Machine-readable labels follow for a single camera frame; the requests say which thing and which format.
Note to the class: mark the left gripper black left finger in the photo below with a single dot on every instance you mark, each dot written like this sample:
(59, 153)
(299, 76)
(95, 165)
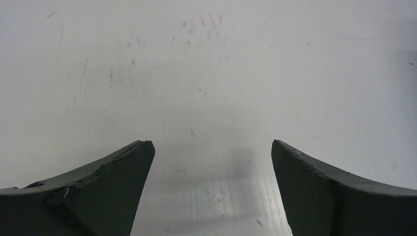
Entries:
(97, 199)

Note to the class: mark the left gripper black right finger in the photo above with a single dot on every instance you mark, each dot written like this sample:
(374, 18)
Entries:
(322, 200)

